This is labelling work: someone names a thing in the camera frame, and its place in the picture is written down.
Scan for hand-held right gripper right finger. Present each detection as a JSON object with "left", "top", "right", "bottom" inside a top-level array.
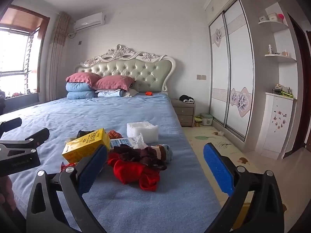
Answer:
[{"left": 204, "top": 143, "right": 291, "bottom": 233}]

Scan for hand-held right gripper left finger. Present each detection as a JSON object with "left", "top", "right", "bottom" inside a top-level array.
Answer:
[{"left": 26, "top": 144, "right": 108, "bottom": 233}]

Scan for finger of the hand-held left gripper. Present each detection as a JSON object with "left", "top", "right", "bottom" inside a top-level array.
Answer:
[
  {"left": 0, "top": 118, "right": 23, "bottom": 137},
  {"left": 0, "top": 128, "right": 50, "bottom": 150}
]

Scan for white and blue milk carton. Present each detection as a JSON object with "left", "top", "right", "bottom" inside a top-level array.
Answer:
[{"left": 110, "top": 137, "right": 139, "bottom": 149}]

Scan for blue and brown sock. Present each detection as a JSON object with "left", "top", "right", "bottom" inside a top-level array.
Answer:
[{"left": 152, "top": 144, "right": 173, "bottom": 163}]

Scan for person's left hand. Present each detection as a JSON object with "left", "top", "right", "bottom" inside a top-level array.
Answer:
[{"left": 0, "top": 175, "right": 16, "bottom": 211}]

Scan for yellow carton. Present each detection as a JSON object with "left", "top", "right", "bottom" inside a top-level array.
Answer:
[{"left": 61, "top": 128, "right": 111, "bottom": 163}]

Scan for red patterned wrapper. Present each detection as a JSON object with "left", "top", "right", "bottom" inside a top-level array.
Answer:
[{"left": 61, "top": 161, "right": 79, "bottom": 173}]

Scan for patterned play mat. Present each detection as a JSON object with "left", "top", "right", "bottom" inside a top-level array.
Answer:
[{"left": 181, "top": 125, "right": 264, "bottom": 204}]

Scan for red cloth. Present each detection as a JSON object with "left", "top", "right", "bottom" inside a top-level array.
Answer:
[{"left": 107, "top": 153, "right": 161, "bottom": 192}]

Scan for dark brown cloth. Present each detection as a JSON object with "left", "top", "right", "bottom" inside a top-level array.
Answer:
[{"left": 112, "top": 144, "right": 168, "bottom": 171}]

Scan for green storage box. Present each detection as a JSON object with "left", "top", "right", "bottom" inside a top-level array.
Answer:
[{"left": 200, "top": 113, "right": 214, "bottom": 126}]

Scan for white tissue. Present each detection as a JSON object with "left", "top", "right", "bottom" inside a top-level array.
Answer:
[{"left": 133, "top": 133, "right": 149, "bottom": 149}]

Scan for bed with blue sheet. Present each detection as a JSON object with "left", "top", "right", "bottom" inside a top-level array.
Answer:
[{"left": 0, "top": 93, "right": 223, "bottom": 233}]

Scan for folded blue quilt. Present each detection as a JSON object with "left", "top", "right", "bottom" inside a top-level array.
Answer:
[
  {"left": 67, "top": 91, "right": 99, "bottom": 100},
  {"left": 66, "top": 82, "right": 96, "bottom": 93}
]

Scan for white foam block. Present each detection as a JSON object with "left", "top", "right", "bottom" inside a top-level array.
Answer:
[{"left": 126, "top": 121, "right": 159, "bottom": 143}]

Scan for grey nightstand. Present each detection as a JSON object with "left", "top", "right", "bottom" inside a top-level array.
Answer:
[{"left": 171, "top": 99, "right": 195, "bottom": 127}]

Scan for window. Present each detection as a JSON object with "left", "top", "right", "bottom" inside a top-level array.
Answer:
[{"left": 0, "top": 3, "right": 50, "bottom": 100}]

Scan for white cabinet with stickers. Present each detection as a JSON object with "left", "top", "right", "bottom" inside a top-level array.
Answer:
[{"left": 256, "top": 92, "right": 297, "bottom": 160}]

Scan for pink pillow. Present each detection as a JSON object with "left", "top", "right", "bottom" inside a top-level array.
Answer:
[
  {"left": 66, "top": 72, "right": 102, "bottom": 84},
  {"left": 92, "top": 75, "right": 136, "bottom": 91}
]

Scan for folded patterned blanket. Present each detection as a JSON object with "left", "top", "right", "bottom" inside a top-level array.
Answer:
[{"left": 95, "top": 89, "right": 127, "bottom": 98}]

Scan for beige curtain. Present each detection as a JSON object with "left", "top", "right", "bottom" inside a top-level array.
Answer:
[{"left": 46, "top": 12, "right": 71, "bottom": 101}]

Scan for toys on cabinet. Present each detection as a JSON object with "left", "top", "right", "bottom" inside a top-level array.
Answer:
[{"left": 272, "top": 84, "right": 294, "bottom": 99}]

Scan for white sliding-door wardrobe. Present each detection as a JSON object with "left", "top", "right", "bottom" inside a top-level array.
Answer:
[{"left": 204, "top": 0, "right": 304, "bottom": 161}]

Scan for ornate tufted headboard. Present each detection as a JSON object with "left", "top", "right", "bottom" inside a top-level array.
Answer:
[{"left": 74, "top": 44, "right": 176, "bottom": 97}]

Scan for brown wooden door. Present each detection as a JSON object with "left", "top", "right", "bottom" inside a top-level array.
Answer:
[{"left": 287, "top": 13, "right": 311, "bottom": 159}]

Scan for white air conditioner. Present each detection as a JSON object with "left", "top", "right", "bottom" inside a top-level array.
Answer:
[{"left": 73, "top": 12, "right": 107, "bottom": 32}]

